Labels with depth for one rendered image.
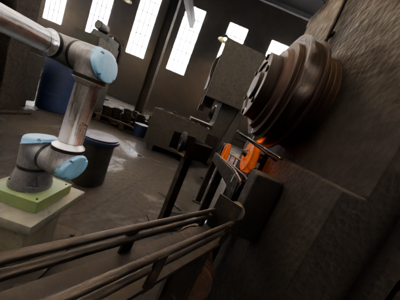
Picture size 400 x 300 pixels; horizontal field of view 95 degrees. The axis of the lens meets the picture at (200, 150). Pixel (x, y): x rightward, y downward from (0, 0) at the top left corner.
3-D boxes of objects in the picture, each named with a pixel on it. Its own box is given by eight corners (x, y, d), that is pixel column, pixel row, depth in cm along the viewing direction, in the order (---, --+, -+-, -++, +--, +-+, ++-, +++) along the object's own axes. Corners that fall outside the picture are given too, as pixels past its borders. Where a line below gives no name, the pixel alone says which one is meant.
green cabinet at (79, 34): (55, 108, 344) (75, 26, 318) (80, 110, 413) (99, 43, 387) (79, 118, 345) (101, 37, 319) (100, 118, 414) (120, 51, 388)
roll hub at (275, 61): (293, 43, 66) (262, 116, 69) (266, 69, 94) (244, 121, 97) (279, 37, 66) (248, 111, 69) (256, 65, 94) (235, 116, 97)
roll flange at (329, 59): (382, 24, 56) (315, 163, 61) (300, 72, 103) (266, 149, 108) (352, 11, 56) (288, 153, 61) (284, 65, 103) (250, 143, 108)
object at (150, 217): (166, 211, 166) (195, 137, 153) (177, 231, 145) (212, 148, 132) (144, 211, 154) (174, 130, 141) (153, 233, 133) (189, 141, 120)
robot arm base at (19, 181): (-6, 184, 73) (-1, 162, 71) (28, 172, 88) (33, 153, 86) (33, 197, 74) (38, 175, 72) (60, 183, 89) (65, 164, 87)
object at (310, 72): (352, 11, 56) (288, 153, 61) (284, 65, 103) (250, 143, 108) (333, 3, 56) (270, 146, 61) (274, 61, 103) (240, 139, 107)
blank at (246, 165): (243, 178, 88) (237, 176, 88) (247, 155, 98) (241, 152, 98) (260, 161, 76) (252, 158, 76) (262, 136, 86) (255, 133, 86)
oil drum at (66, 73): (81, 115, 369) (93, 72, 354) (57, 115, 311) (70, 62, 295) (53, 104, 368) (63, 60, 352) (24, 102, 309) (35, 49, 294)
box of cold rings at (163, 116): (194, 156, 416) (208, 124, 402) (194, 166, 334) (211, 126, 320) (151, 140, 406) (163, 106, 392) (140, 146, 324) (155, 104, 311)
